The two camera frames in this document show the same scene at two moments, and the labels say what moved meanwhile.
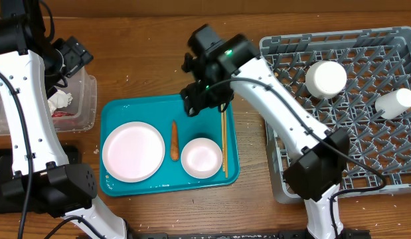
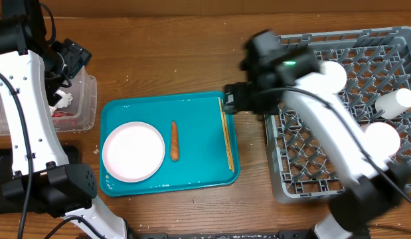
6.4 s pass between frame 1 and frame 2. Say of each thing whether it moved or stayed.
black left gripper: stayed
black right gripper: moved
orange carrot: stayed
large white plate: stayed
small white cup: stayed
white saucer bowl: stayed
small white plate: moved
